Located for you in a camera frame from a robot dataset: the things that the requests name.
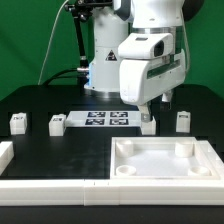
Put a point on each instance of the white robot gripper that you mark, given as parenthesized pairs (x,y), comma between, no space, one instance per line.
(142,81)

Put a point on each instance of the white fiducial marker sheet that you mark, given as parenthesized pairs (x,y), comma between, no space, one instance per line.
(103,119)

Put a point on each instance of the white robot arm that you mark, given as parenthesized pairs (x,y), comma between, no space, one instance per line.
(113,25)

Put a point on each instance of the white square table top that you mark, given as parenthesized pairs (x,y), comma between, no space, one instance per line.
(160,158)

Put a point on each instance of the white U-shaped obstacle fence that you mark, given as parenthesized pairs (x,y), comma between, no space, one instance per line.
(111,192)

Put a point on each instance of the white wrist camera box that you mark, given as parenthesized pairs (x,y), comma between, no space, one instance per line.
(146,46)

